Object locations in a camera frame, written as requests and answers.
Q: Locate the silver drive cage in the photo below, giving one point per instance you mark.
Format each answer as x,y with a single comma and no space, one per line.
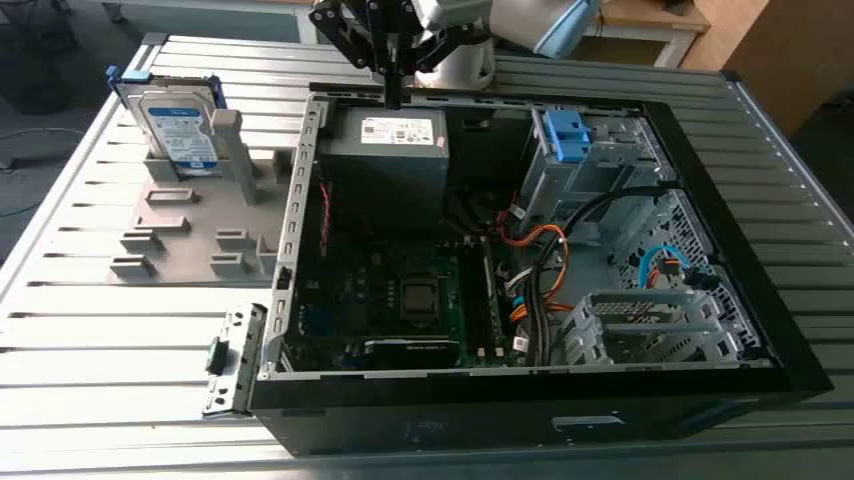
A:
588,175

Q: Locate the grey parts rack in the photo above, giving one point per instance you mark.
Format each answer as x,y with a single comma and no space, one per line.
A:
201,240

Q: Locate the wooden cabinet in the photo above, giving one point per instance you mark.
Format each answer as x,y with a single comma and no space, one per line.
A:
788,50

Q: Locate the grey power supply unit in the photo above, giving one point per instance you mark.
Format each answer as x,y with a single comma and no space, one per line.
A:
388,180

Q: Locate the CPU socket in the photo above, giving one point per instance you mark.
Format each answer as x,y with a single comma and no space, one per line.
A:
420,300

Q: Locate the black office chair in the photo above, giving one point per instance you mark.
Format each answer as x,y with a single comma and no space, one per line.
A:
34,80

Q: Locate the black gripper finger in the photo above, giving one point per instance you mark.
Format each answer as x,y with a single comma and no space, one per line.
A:
454,42
341,35

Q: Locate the blue plastic drive latch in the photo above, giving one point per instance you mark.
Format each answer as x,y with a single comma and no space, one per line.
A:
568,130

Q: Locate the black RAM slot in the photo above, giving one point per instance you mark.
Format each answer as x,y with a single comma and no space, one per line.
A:
473,290

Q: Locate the silver disk bay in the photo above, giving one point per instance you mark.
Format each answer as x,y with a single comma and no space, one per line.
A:
641,327

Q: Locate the green motherboard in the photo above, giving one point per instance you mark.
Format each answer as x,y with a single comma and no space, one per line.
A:
348,290

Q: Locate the hard disk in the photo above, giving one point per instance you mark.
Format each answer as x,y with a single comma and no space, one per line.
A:
177,135

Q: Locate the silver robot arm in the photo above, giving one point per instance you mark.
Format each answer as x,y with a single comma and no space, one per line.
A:
468,65

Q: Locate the black PC case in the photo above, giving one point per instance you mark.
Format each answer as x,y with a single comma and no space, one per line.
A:
468,415

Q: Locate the silver hinged card bracket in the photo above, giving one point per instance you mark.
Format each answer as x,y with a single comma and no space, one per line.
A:
247,340

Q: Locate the black graphics card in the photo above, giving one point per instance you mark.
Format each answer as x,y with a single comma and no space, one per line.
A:
410,350

